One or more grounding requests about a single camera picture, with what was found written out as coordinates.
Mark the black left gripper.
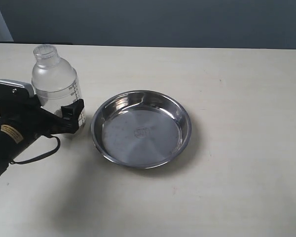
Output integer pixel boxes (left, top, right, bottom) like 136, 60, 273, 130
0, 95, 84, 136

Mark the clear plastic shaker bottle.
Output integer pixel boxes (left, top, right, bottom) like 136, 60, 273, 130
32, 44, 82, 117

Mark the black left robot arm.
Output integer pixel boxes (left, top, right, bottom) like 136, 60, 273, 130
0, 96, 84, 176

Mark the round stainless steel pan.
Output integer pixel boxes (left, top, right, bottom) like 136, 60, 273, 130
90, 90, 192, 169

